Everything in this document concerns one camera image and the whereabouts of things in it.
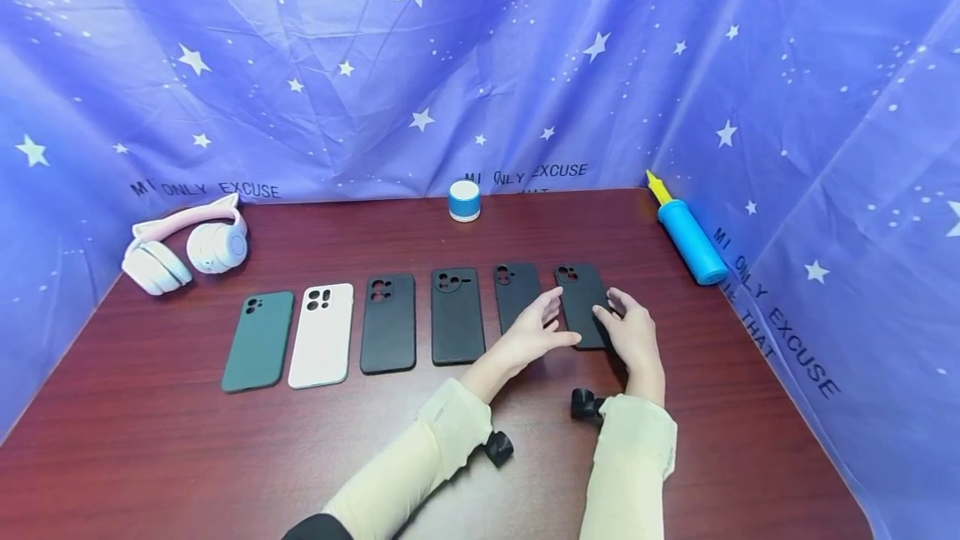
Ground person's left hand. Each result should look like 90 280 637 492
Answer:
488 287 583 383

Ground person's right hand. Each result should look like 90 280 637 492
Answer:
592 287 666 377

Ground black phone case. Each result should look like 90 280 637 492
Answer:
430 267 487 367
555 263 614 351
493 262 543 337
360 274 418 376

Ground person's left forearm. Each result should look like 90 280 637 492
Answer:
281 357 518 540

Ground person's right forearm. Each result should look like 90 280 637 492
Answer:
578 365 678 540

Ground black wrist band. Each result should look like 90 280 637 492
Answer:
570 388 608 423
483 431 516 468

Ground blue yellow balloon hand pump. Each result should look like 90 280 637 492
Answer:
646 171 730 287

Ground blue white round speaker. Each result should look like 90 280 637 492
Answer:
448 180 482 223

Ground white phone case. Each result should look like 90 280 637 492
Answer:
287 282 355 390

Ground dark green phone case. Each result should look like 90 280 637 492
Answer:
221 291 295 394

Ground white pink cat-ear headphones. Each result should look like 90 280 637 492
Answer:
121 193 249 297

